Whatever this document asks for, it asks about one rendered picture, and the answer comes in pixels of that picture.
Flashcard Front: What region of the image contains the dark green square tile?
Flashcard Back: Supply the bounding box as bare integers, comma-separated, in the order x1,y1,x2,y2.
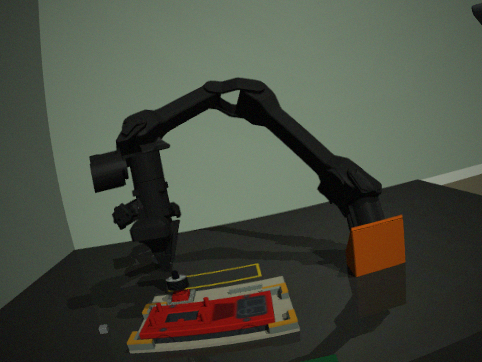
302,354,338,362

